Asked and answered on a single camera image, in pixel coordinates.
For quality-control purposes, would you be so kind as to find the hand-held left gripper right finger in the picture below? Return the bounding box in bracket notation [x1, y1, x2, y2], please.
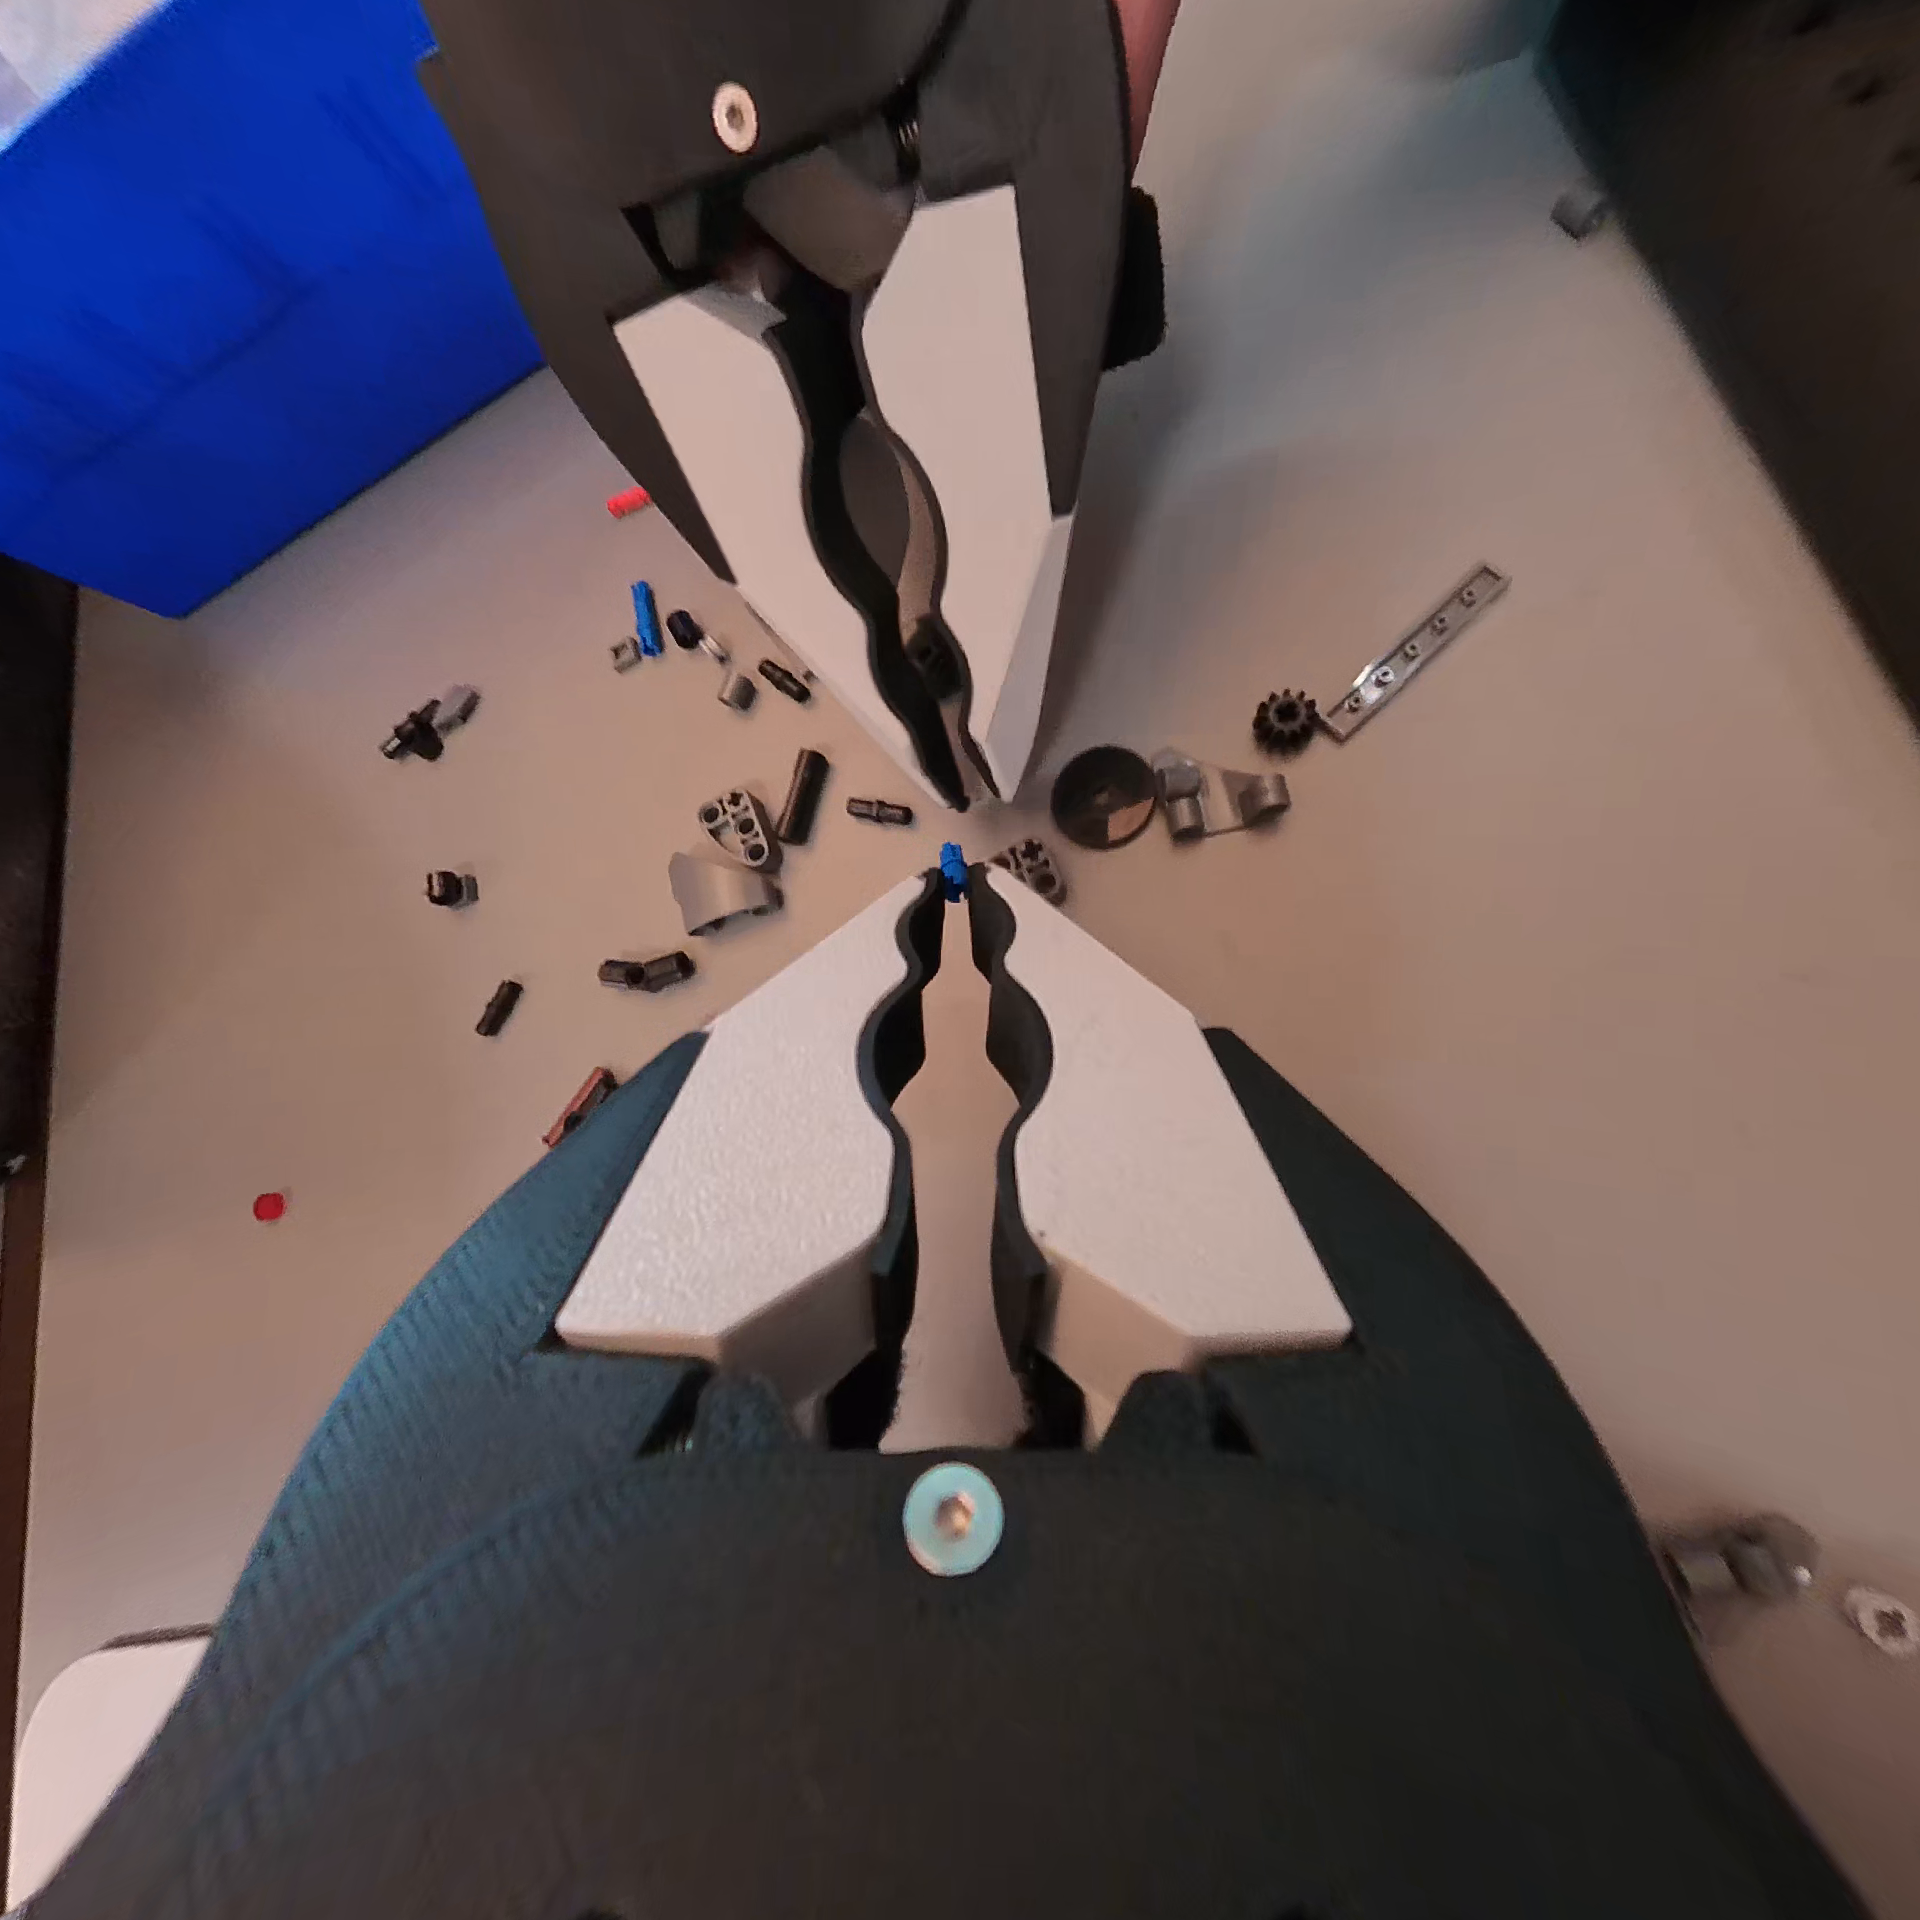
[967, 863, 1356, 1450]

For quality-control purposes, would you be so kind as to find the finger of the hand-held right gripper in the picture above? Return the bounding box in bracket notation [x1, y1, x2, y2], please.
[612, 282, 974, 817]
[855, 188, 1078, 805]

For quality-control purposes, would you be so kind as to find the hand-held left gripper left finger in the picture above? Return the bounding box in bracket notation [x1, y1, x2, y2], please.
[554, 872, 944, 1455]

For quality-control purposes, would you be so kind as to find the grey curved lego panel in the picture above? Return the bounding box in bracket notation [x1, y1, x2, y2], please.
[668, 849, 783, 940]

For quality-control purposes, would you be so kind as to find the grey lego joint piece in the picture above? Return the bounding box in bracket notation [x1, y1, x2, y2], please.
[1152, 749, 1290, 842]

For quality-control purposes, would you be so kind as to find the black round lego disc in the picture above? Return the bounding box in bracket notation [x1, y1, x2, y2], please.
[1049, 745, 1159, 852]

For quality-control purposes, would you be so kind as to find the black and grey lego connector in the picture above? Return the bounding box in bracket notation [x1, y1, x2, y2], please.
[378, 685, 481, 762]

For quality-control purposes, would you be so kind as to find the long grey lego plate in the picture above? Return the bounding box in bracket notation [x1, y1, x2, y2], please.
[1319, 564, 1511, 741]

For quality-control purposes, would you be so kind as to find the grey lego block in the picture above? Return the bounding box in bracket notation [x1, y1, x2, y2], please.
[1656, 1516, 1824, 1643]

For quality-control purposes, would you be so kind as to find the person's right hand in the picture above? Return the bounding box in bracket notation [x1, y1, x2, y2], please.
[1121, 0, 1182, 169]

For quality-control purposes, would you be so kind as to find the blue plastic bin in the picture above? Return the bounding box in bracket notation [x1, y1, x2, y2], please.
[0, 0, 543, 619]

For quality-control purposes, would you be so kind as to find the white book stand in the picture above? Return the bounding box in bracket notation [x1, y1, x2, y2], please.
[7, 1633, 215, 1869]

